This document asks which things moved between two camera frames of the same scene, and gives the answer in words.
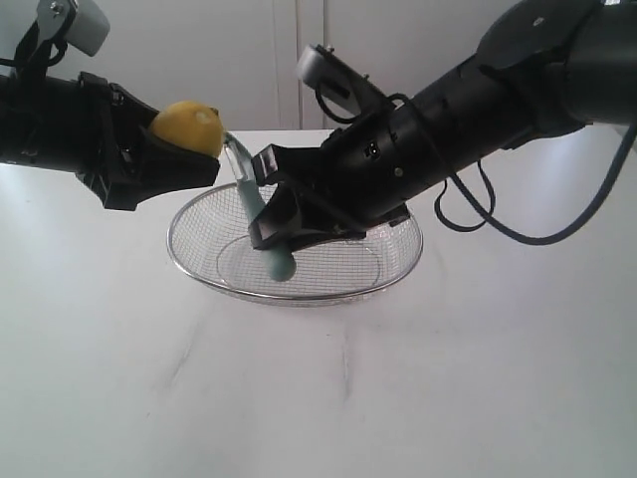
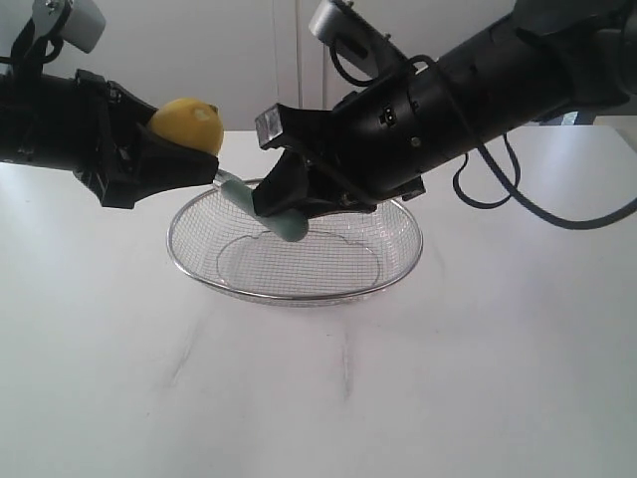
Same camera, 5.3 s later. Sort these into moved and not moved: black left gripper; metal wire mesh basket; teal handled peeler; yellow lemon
Moved: teal handled peeler
Not moved: black left gripper; metal wire mesh basket; yellow lemon
